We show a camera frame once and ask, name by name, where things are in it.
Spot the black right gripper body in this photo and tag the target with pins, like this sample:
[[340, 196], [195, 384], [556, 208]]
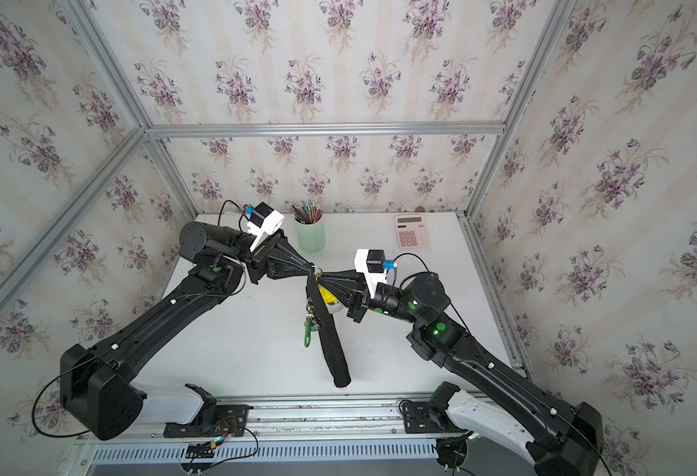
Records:
[[358, 314]]

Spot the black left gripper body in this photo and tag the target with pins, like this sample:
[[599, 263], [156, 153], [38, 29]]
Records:
[[255, 267]]

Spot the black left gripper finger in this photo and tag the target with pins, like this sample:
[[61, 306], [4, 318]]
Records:
[[285, 253], [285, 271]]

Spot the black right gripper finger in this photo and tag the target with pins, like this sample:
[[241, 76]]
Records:
[[343, 281], [342, 296]]

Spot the yellow hat doll charm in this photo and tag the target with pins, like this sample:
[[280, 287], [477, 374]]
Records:
[[332, 303]]

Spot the green carabiner key charm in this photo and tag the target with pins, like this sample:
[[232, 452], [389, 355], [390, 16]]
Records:
[[311, 325]]

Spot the black fabric shoulder bag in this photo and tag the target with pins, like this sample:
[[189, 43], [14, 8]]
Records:
[[331, 345]]

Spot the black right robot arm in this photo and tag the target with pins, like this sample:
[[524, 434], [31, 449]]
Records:
[[556, 437]]

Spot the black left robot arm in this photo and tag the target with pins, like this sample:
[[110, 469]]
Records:
[[97, 384]]

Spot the green pencil cup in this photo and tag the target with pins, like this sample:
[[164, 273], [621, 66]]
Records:
[[311, 237]]

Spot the bundle of coloured pencils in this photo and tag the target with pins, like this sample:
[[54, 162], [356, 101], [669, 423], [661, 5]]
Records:
[[307, 213]]

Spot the pink calculator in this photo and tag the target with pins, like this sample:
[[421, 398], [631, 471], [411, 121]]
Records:
[[411, 231]]

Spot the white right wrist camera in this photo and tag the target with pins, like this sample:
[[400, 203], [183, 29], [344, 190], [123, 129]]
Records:
[[373, 265]]

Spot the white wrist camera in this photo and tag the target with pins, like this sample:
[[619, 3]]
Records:
[[261, 222], [373, 265]]

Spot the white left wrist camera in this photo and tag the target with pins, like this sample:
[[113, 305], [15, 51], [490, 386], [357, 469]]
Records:
[[261, 222]]

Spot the aluminium mounting rail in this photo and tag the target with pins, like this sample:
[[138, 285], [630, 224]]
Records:
[[354, 416]]

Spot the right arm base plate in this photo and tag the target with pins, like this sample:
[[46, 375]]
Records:
[[417, 418]]

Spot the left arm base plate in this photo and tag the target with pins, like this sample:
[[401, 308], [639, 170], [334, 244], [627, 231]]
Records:
[[222, 421]]

